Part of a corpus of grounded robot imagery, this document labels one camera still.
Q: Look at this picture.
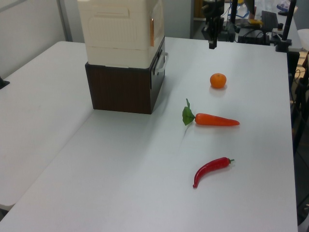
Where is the black table bracket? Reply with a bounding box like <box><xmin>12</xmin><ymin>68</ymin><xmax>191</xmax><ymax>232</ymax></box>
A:
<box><xmin>0</xmin><ymin>76</ymin><xmax>11</xmax><ymax>90</ymax></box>

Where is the red chili pepper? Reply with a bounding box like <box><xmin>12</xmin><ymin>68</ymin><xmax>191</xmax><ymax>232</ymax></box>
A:
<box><xmin>192</xmin><ymin>157</ymin><xmax>235</xmax><ymax>189</ymax></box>

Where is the cream cabinet door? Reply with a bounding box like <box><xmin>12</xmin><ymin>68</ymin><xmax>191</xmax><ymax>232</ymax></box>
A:
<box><xmin>150</xmin><ymin>0</ymin><xmax>166</xmax><ymax>47</ymax></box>

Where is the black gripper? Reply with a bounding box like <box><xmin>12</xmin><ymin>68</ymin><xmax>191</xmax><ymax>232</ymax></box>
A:
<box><xmin>201</xmin><ymin>0</ymin><xmax>225</xmax><ymax>50</ymax></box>

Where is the orange toy carrot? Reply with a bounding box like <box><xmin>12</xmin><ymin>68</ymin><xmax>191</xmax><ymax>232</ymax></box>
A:
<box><xmin>182</xmin><ymin>98</ymin><xmax>240</xmax><ymax>127</ymax></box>

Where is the orange tangerine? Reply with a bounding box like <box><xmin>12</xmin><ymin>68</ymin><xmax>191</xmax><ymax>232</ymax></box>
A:
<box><xmin>210</xmin><ymin>72</ymin><xmax>227</xmax><ymax>89</ymax></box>

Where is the thin black pole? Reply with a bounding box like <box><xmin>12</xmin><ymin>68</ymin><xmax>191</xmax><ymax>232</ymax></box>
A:
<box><xmin>230</xmin><ymin>0</ymin><xmax>239</xmax><ymax>25</ymax></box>

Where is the dark brown drawer box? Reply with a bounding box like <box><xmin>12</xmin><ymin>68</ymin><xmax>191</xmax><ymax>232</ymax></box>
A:
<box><xmin>84</xmin><ymin>36</ymin><xmax>168</xmax><ymax>115</ymax></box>

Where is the black pole with clamp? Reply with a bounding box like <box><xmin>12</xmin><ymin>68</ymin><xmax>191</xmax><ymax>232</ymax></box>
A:
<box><xmin>276</xmin><ymin>0</ymin><xmax>298</xmax><ymax>52</ymax></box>

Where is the black electronics box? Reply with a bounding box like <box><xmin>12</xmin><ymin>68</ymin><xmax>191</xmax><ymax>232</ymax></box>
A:
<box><xmin>237</xmin><ymin>26</ymin><xmax>270</xmax><ymax>45</ymax></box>

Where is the grey drawer handle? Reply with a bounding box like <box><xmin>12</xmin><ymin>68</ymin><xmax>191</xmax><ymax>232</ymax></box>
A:
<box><xmin>154</xmin><ymin>52</ymin><xmax>169</xmax><ymax>73</ymax></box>

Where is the cream plastic toy cabinet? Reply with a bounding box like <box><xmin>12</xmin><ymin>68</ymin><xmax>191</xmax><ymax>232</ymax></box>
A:
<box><xmin>77</xmin><ymin>0</ymin><xmax>166</xmax><ymax>68</ymax></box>

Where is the black flat panel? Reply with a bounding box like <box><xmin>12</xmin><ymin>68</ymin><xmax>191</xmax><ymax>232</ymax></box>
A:
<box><xmin>260</xmin><ymin>10</ymin><xmax>279</xmax><ymax>31</ymax></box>

